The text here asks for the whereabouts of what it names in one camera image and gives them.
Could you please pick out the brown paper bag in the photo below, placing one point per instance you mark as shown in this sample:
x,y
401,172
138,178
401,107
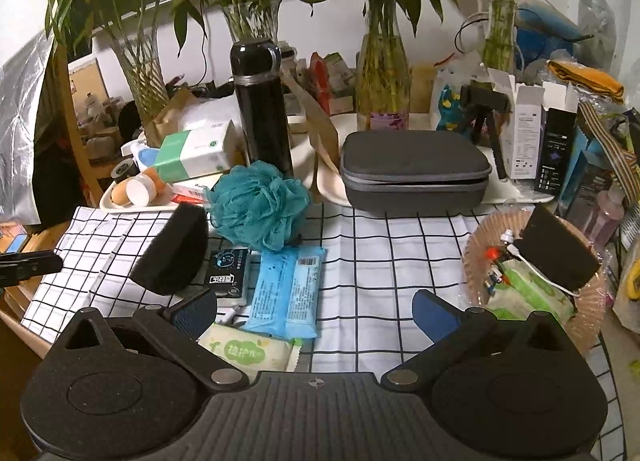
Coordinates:
x,y
320,126
170,116

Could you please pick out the blue plastic object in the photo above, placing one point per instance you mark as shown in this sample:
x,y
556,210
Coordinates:
x,y
542,23

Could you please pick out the silver plastic bag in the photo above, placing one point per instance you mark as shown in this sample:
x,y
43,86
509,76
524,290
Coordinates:
x,y
20,131

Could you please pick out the white red flat box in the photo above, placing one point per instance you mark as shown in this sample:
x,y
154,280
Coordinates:
x,y
192,189

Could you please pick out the pink liquid bottle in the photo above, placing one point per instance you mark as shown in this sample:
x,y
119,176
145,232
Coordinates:
x,y
607,213

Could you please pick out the black half-round sponge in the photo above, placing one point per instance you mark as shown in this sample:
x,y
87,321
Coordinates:
x,y
172,248

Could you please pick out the blue wet wipes packet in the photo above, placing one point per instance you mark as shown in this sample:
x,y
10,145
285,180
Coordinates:
x,y
290,291

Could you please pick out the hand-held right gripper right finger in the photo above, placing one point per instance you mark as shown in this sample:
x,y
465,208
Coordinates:
x,y
434,313

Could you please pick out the black grid white tablecloth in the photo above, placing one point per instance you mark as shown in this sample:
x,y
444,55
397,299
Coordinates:
x,y
380,261

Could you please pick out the white lidded jar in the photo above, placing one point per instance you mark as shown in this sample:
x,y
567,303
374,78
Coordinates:
x,y
140,191

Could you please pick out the green leaf-print wipes pack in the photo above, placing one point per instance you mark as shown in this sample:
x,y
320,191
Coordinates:
x,y
530,293

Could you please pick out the black thermos bottle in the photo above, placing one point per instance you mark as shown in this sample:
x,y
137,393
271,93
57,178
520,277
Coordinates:
x,y
260,106

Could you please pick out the blue carton box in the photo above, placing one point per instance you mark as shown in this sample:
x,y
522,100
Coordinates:
x,y
580,176

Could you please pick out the black rounded object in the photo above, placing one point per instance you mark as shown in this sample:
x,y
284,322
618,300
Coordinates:
x,y
129,121

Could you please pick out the green white tissue box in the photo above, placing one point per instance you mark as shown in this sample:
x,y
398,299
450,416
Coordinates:
x,y
197,151

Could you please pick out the black carton box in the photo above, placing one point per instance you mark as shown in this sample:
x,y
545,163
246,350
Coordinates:
x,y
555,151

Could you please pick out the grey zipper hard case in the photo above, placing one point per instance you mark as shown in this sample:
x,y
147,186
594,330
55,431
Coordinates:
x,y
415,173

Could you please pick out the white green-label wipes pack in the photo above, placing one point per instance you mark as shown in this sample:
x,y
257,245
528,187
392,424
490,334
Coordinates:
x,y
250,348

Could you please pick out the white blue spray bottle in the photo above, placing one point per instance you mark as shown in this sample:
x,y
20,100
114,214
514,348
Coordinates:
x,y
145,156

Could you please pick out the yellow cloth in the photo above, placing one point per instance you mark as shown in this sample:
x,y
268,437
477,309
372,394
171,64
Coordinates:
x,y
590,73

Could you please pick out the black pocket tissue pack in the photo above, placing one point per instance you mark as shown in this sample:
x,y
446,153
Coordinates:
x,y
227,271

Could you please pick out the woven wicker basket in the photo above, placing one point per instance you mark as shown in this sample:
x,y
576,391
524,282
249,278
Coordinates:
x,y
480,246

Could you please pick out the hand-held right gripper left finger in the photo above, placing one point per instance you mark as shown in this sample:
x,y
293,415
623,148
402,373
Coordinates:
x,y
194,312

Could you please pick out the black rectangular sponge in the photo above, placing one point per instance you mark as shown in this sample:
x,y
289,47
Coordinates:
x,y
560,251

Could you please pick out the dinosaur print bag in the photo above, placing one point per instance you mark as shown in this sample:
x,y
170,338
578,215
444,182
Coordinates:
x,y
450,108

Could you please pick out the white carton box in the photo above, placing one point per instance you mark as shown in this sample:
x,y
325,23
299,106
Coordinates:
x,y
525,136

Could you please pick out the white plastic-wrapped pack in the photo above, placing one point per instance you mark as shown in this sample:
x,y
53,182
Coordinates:
x,y
205,116

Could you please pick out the small black tripod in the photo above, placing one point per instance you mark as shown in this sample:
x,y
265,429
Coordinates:
x,y
482,106

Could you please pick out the black tape roll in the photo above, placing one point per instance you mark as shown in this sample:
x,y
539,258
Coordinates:
x,y
125,170

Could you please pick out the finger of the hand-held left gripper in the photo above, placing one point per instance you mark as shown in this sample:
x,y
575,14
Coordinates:
x,y
30,263

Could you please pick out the teal mesh bath loofah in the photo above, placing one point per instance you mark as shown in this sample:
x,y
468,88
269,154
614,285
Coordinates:
x,y
257,206

